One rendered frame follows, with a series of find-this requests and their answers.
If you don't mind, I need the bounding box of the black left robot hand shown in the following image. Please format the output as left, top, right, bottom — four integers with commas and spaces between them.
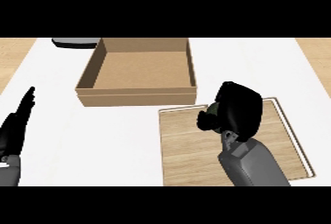
0, 86, 36, 159

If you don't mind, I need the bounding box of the brown cardboard box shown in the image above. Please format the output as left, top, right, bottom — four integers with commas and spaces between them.
73, 38, 198, 108

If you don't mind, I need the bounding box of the wooden tray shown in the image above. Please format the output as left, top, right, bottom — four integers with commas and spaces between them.
158, 97, 316, 187

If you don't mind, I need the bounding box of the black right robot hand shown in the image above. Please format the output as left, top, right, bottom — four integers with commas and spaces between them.
195, 80, 264, 144

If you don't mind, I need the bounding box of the grey and black appliance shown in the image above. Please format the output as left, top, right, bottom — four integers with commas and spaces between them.
50, 38, 103, 50

